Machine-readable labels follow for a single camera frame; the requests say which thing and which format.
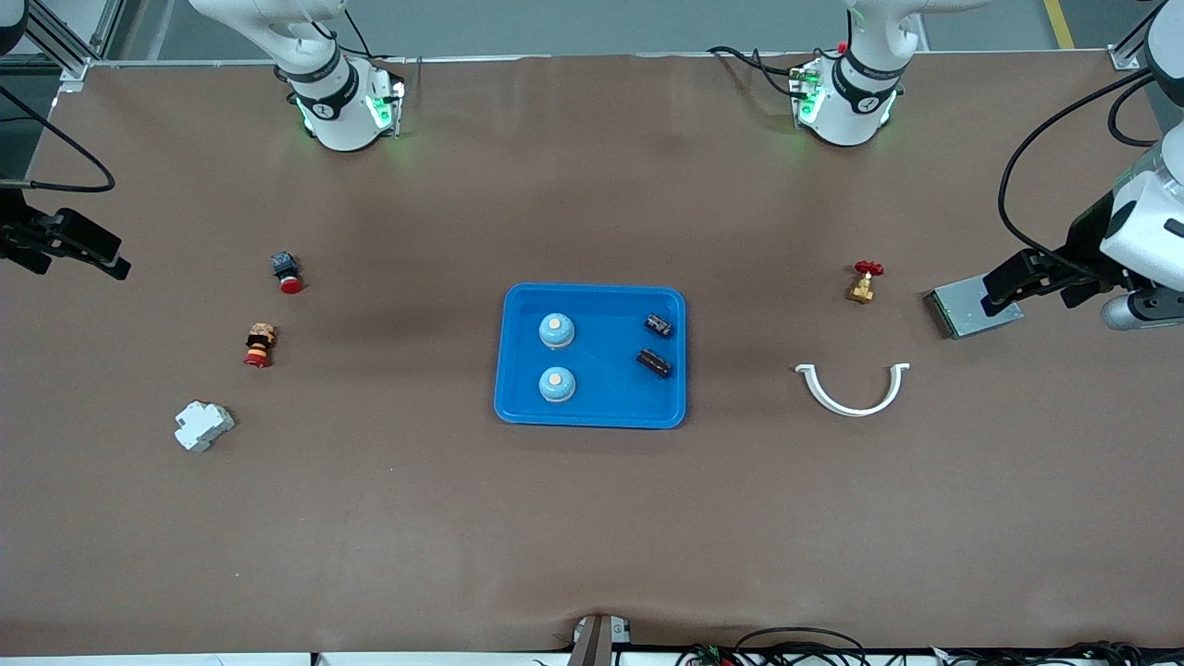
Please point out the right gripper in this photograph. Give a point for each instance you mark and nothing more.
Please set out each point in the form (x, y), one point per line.
(20, 234)

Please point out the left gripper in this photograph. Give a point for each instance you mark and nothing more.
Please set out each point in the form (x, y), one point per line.
(1084, 241)

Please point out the short dark electrolytic capacitor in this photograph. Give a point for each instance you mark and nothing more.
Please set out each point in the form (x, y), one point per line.
(659, 325)

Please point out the long dark electrolytic capacitor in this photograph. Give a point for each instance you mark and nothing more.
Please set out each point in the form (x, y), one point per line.
(654, 363)

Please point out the blue bell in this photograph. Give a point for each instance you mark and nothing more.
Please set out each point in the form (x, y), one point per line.
(557, 330)
(557, 384)

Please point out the blue plastic tray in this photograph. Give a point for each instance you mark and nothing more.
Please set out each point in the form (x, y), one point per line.
(601, 407)

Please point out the grey metal electronics box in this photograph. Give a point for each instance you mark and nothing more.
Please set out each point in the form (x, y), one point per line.
(962, 319)

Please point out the red orange black button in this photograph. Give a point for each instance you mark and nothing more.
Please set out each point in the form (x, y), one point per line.
(260, 344)

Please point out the white circuit breaker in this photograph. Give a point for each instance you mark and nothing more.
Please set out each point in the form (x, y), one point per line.
(202, 425)

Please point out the red button black body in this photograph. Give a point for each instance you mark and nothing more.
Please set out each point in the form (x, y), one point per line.
(290, 283)

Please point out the white half-round pipe clamp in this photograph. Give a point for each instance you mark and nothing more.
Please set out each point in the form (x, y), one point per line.
(851, 411)

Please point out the aluminium frame post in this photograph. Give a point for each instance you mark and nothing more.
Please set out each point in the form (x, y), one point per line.
(55, 42)
(1133, 42)

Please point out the aluminium table edge rail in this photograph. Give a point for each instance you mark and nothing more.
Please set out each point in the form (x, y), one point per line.
(555, 57)

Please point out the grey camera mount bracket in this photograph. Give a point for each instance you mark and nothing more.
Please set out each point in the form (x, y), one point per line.
(592, 643)

